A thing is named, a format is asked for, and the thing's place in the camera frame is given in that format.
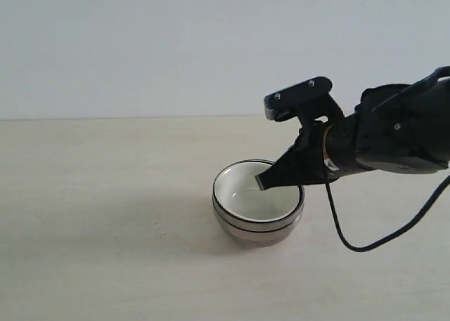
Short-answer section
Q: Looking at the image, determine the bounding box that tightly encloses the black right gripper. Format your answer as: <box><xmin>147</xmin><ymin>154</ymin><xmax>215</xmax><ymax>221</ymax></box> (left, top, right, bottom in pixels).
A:
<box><xmin>255</xmin><ymin>119</ymin><xmax>361</xmax><ymax>190</ymax></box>

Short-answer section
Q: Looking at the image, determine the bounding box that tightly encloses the white ceramic bowl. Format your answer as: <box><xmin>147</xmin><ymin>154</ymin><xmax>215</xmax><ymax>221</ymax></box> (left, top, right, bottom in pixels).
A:
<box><xmin>213</xmin><ymin>161</ymin><xmax>304</xmax><ymax>221</ymax></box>

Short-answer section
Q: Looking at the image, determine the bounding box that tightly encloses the plain steel bowl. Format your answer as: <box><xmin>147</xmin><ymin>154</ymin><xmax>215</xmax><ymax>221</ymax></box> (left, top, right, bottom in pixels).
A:
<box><xmin>213</xmin><ymin>205</ymin><xmax>304</xmax><ymax>248</ymax></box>

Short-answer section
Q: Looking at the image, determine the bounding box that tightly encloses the patterned steel bowl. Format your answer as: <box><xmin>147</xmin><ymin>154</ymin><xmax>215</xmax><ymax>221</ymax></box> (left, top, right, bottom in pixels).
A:
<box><xmin>211</xmin><ymin>158</ymin><xmax>306</xmax><ymax>227</ymax></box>

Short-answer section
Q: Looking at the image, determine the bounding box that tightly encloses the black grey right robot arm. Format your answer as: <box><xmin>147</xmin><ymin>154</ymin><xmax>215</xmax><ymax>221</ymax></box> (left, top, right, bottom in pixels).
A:
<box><xmin>256</xmin><ymin>66</ymin><xmax>449</xmax><ymax>190</ymax></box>

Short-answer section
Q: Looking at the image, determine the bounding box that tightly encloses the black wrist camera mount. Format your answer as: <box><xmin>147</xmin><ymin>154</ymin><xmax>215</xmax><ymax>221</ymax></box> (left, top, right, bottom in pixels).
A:
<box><xmin>263</xmin><ymin>77</ymin><xmax>345</xmax><ymax>127</ymax></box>

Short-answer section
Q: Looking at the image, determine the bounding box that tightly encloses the black flat ribbon cable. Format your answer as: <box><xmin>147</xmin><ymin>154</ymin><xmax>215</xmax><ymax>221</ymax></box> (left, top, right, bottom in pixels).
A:
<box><xmin>372</xmin><ymin>66</ymin><xmax>450</xmax><ymax>111</ymax></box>

